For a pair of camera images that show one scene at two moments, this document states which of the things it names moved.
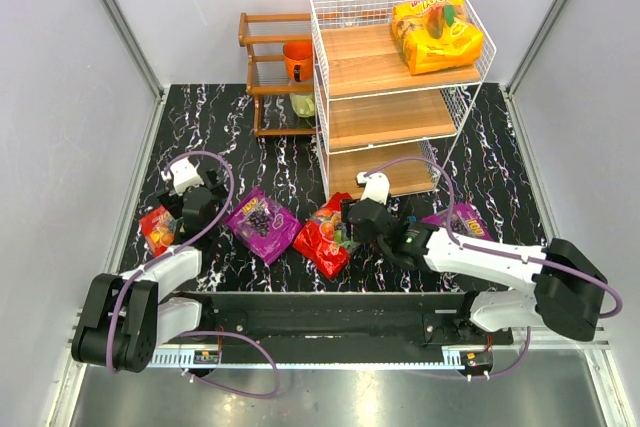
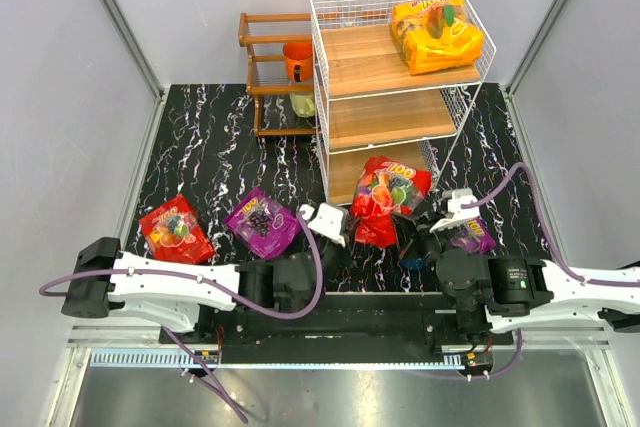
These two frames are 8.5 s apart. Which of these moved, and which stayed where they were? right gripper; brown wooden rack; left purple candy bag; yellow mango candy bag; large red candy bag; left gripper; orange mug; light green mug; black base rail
Moved: large red candy bag; right gripper; left gripper
Stayed: brown wooden rack; yellow mango candy bag; black base rail; left purple candy bag; light green mug; orange mug
